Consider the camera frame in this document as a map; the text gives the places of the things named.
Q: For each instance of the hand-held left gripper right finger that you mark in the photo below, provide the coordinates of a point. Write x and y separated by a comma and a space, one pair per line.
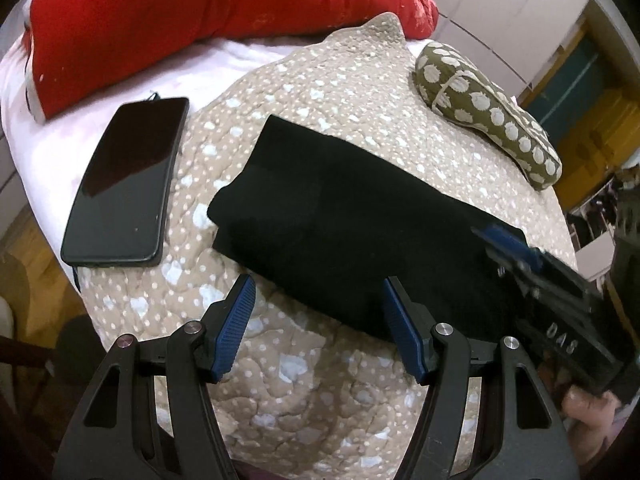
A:
405, 330

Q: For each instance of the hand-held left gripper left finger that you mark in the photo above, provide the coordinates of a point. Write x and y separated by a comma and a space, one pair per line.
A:
230, 330

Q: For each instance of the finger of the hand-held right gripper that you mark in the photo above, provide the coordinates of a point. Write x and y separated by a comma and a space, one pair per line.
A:
507, 242

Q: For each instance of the black pants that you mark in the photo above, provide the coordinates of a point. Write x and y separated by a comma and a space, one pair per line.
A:
340, 220

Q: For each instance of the person's right hand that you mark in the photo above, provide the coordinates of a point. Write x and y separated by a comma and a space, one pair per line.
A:
590, 410

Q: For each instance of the cluttered storage shelf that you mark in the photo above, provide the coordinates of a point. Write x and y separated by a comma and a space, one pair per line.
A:
597, 210

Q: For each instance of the yellow wooden door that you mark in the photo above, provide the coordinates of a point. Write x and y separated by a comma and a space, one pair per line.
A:
585, 185

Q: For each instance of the beige quilted dotted blanket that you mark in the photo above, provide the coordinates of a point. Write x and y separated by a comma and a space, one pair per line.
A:
300, 400

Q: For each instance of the olive pillow with white spots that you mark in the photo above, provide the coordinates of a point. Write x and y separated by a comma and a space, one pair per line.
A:
480, 105

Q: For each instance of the teal door panel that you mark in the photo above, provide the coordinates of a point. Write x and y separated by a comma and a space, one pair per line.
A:
565, 95

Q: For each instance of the black smartphone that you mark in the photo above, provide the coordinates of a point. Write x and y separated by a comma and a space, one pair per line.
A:
125, 180

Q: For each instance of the white glossy wardrobe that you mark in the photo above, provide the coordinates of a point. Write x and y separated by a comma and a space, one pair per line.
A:
500, 5

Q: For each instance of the white bed sheet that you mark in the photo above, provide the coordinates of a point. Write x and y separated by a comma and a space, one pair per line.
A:
75, 105

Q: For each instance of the red floral quilt roll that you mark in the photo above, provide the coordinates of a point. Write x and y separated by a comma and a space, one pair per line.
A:
175, 15

